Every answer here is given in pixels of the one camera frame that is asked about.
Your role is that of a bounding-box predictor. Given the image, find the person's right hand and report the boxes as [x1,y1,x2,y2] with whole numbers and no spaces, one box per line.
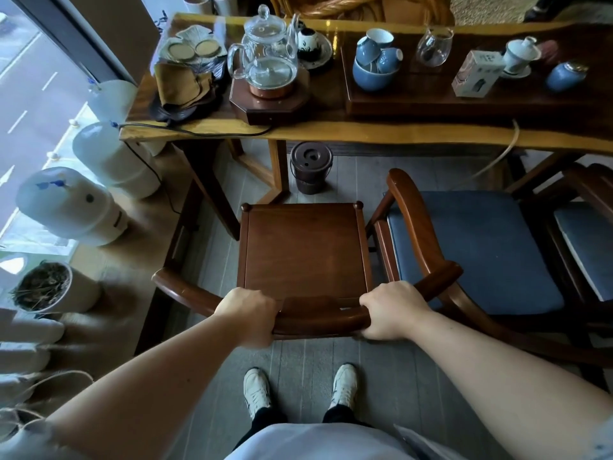
[358,280,434,342]

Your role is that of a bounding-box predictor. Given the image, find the person's left hand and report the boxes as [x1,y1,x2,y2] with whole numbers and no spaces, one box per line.
[213,287,284,350]

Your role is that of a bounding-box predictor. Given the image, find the brown wooden armchair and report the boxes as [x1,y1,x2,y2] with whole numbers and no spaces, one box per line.
[152,201,464,341]

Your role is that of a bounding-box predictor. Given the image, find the person's right forearm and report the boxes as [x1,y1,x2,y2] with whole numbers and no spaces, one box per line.
[407,304,613,460]

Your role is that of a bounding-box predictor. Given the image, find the person's left forearm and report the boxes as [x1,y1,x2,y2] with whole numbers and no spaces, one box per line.
[44,309,261,460]

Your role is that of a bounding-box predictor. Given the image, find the person's left white shoe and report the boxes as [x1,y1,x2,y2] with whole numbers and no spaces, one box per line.
[243,367,273,420]

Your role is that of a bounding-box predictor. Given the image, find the person's white shoe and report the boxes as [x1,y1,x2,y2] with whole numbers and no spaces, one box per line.
[243,367,273,420]
[329,362,360,411]

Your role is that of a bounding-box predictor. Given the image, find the person's right white shoe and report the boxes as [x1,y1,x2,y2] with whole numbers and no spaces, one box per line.
[329,362,360,411]

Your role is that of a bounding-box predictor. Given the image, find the person's black trousers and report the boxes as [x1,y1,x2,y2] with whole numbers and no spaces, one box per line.
[233,403,374,453]

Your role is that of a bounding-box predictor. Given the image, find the wooden armchair with blue cushion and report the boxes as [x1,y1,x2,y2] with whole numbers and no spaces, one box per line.
[365,168,613,369]

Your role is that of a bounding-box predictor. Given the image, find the person's white shirt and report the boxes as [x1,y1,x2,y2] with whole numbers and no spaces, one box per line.
[224,422,480,460]

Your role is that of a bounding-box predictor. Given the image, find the dark brown waste bucket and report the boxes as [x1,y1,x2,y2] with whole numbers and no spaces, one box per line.
[289,141,335,196]

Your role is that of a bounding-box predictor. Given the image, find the octagonal dark wooden stove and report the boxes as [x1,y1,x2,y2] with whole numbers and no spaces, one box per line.
[228,77,312,126]

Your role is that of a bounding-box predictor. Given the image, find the white water jug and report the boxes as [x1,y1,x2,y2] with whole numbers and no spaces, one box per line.
[15,166,130,248]
[71,120,162,201]
[87,79,140,126]

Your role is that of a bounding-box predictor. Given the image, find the black round mat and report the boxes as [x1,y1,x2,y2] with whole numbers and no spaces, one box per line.
[150,74,229,123]

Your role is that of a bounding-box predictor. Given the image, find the wooden armchair with grey-blue cushion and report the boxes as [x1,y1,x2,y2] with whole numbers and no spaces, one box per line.
[508,162,613,331]

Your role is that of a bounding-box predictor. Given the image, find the large blue ceramic bowl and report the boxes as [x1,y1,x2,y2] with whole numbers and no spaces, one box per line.
[353,57,404,94]

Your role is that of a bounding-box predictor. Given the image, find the white plant pot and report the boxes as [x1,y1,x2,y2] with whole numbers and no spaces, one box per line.
[9,260,102,315]

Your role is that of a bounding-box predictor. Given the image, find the dark wooden tea tray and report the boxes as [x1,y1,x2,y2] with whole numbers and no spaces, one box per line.
[340,23,613,124]

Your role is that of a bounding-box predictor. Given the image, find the blue ceramic teacup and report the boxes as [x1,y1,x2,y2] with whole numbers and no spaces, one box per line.
[375,47,404,75]
[355,35,382,68]
[366,28,395,49]

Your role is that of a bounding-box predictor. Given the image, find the brown tea cloth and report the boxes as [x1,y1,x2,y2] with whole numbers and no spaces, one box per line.
[153,62,215,110]

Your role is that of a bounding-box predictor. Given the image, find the glass kettle with copper base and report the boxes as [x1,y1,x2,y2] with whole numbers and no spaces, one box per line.
[227,4,300,99]

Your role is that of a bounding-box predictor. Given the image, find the white bags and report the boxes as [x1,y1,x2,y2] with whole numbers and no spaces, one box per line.
[0,305,66,408]

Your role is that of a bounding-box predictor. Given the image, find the grey round saucer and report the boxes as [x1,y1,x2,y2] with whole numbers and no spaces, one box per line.
[298,32,333,70]

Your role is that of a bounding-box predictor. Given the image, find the white paper box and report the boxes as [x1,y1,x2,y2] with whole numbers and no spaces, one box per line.
[451,50,507,98]

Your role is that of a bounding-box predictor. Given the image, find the clear glass pitcher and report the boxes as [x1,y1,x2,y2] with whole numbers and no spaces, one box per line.
[416,26,454,68]

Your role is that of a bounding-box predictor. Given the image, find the black and white ceramic cup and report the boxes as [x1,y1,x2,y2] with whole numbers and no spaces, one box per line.
[297,27,323,63]

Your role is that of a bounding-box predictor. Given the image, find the metal water spout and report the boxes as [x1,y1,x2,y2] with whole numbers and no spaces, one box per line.
[286,13,303,60]

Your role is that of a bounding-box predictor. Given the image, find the white lidded gaiwan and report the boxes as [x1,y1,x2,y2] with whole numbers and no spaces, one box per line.
[501,36,543,80]

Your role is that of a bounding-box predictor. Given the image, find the leaf-shaped ceramic dish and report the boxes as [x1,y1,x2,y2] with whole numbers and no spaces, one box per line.
[159,25,228,64]

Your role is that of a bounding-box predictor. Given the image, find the blue ceramic tea jar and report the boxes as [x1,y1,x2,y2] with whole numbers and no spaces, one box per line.
[545,59,589,94]

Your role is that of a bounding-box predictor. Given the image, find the wooden table leg frame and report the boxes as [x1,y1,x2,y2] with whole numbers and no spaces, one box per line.
[172,136,291,241]

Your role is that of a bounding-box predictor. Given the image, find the black power cable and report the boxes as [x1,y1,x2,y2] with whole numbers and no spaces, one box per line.
[112,120,275,216]

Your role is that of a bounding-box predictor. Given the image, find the clear drain hose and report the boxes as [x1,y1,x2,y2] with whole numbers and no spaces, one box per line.
[467,119,521,181]

